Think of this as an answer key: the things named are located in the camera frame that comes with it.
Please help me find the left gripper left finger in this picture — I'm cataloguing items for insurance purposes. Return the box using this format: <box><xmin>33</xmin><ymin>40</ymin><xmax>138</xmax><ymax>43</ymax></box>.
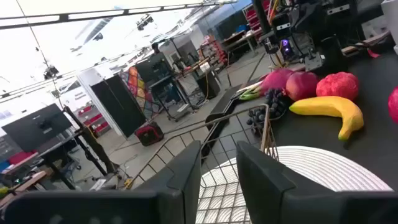
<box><xmin>0</xmin><ymin>139</ymin><xmax>202</xmax><ymax>224</ymax></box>

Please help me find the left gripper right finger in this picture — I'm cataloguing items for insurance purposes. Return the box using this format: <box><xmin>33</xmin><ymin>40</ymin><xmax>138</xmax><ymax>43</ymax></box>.
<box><xmin>236</xmin><ymin>140</ymin><xmax>398</xmax><ymax>224</ymax></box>

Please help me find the dark grape bunch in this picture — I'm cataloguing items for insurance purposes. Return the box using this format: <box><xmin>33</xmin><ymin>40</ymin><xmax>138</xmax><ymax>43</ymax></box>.
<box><xmin>246</xmin><ymin>88</ymin><xmax>292</xmax><ymax>136</ymax></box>

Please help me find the yellow banana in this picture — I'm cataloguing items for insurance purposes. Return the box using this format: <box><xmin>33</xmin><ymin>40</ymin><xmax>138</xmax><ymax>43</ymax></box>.
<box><xmin>289</xmin><ymin>95</ymin><xmax>364</xmax><ymax>141</ymax></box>

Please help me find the red apple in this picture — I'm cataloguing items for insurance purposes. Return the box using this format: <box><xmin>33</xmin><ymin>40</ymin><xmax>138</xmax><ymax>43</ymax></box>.
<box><xmin>285</xmin><ymin>71</ymin><xmax>320</xmax><ymax>102</ymax></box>

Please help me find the pink dragon fruit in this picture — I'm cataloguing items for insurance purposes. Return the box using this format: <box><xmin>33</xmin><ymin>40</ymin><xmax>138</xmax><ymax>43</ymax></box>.
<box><xmin>239</xmin><ymin>68</ymin><xmax>295</xmax><ymax>101</ymax></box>

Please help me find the red bumpy round fruit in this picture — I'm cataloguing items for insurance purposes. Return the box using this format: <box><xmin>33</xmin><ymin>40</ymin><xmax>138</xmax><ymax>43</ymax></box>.
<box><xmin>316</xmin><ymin>72</ymin><xmax>360</xmax><ymax>102</ymax></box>

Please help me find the red orange mango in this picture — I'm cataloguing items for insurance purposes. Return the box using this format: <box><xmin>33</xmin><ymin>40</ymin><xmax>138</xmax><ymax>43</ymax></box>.
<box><xmin>387</xmin><ymin>86</ymin><xmax>398</xmax><ymax>125</ymax></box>

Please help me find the white round plate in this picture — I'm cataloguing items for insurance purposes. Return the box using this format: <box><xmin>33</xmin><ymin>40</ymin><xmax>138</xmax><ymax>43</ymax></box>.
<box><xmin>195</xmin><ymin>145</ymin><xmax>394</xmax><ymax>224</ymax></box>

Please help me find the black monitor stand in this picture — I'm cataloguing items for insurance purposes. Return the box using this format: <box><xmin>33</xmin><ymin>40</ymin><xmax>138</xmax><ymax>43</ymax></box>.
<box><xmin>63</xmin><ymin>105</ymin><xmax>116</xmax><ymax>175</ymax></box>

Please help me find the red and black case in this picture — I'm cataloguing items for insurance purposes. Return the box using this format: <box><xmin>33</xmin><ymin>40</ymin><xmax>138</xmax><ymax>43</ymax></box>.
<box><xmin>134</xmin><ymin>121</ymin><xmax>165</xmax><ymax>147</ymax></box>

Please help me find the black monitor on stand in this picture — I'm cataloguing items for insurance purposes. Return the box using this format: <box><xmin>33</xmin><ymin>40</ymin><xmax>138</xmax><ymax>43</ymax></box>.
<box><xmin>1</xmin><ymin>103</ymin><xmax>73</xmax><ymax>153</ymax></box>

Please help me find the black divider panel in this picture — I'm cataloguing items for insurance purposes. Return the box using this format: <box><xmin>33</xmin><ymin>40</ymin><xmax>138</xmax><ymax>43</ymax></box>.
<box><xmin>90</xmin><ymin>74</ymin><xmax>147</xmax><ymax>138</ymax></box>

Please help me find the black orange-striped floor mat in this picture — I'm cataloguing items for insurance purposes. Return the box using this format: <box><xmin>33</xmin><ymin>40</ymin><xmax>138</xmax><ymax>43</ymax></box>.
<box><xmin>205</xmin><ymin>83</ymin><xmax>246</xmax><ymax>125</ymax></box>

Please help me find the colourful patterned panel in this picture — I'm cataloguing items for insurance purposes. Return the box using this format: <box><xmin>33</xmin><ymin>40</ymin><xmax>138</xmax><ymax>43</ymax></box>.
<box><xmin>119</xmin><ymin>66</ymin><xmax>155</xmax><ymax>119</ymax></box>

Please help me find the black floor cabinet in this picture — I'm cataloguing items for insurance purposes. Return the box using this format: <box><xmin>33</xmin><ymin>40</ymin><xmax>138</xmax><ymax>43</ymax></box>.
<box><xmin>195</xmin><ymin>73</ymin><xmax>221</xmax><ymax>100</ymax></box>

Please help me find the black screen cart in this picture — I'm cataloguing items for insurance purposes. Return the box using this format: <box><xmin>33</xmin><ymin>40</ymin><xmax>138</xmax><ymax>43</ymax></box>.
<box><xmin>135</xmin><ymin>52</ymin><xmax>193</xmax><ymax>121</ymax></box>

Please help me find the red bin shelf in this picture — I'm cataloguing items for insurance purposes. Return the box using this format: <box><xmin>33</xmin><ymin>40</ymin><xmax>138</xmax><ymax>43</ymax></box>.
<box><xmin>200</xmin><ymin>36</ymin><xmax>228</xmax><ymax>66</ymax></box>

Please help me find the wooden work table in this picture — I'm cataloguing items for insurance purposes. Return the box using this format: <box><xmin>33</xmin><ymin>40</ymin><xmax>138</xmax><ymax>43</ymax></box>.
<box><xmin>222</xmin><ymin>29</ymin><xmax>262</xmax><ymax>54</ymax></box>

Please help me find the gold wire basket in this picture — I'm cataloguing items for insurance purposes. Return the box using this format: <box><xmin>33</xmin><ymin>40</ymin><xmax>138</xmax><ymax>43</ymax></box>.
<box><xmin>129</xmin><ymin>103</ymin><xmax>279</xmax><ymax>224</ymax></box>

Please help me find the black overhead frame bar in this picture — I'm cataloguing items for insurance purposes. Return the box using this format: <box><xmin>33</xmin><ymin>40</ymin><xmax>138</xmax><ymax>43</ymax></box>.
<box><xmin>0</xmin><ymin>0</ymin><xmax>237</xmax><ymax>30</ymax></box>

